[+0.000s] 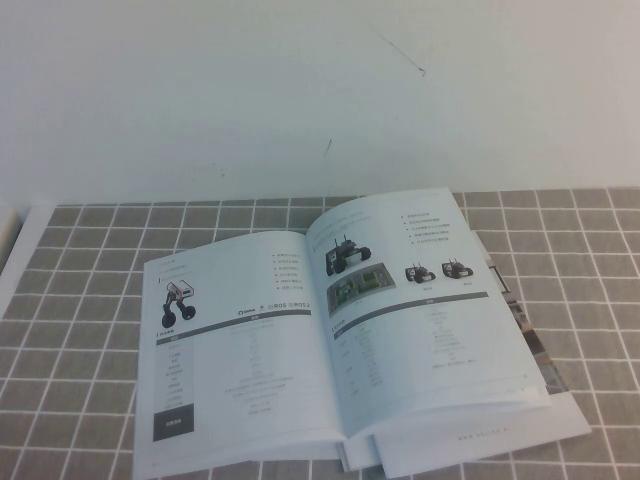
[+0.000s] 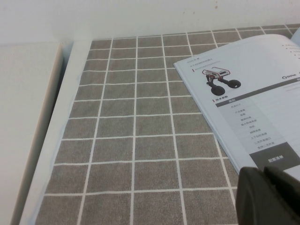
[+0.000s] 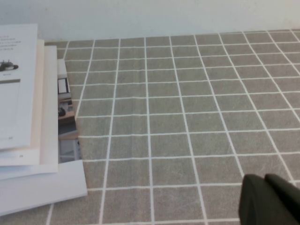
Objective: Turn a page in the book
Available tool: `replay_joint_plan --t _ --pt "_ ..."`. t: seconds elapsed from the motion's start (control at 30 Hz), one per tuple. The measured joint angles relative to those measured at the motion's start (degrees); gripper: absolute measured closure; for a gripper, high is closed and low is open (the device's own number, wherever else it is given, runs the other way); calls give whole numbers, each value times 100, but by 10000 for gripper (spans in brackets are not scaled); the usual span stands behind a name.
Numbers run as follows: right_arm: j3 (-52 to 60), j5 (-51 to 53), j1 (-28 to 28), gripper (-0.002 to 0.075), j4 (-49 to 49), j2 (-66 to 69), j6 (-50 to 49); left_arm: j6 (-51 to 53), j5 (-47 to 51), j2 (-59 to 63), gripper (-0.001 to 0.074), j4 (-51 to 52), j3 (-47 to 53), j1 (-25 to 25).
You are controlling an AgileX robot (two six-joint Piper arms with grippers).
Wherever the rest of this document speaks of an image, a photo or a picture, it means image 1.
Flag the white product catalogue book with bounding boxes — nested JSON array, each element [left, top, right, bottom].
[[132, 187, 593, 480]]

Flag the grey white-checked tablecloth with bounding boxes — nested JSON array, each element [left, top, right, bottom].
[[0, 185, 640, 480]]

